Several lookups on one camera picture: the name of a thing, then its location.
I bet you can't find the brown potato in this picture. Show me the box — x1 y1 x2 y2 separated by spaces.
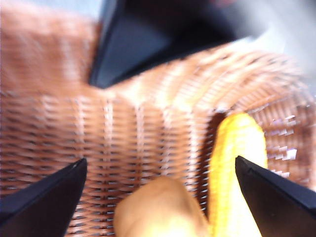
115 176 208 237

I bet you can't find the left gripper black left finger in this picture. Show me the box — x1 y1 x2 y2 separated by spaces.
0 158 87 237

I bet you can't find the brown wicker basket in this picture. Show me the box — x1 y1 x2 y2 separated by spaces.
0 4 316 237

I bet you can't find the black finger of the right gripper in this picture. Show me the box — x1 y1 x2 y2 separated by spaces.
88 0 237 89

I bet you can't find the yellow corn cob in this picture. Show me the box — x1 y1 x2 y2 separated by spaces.
208 113 269 237

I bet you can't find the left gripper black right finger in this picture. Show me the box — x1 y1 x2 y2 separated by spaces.
235 155 316 237

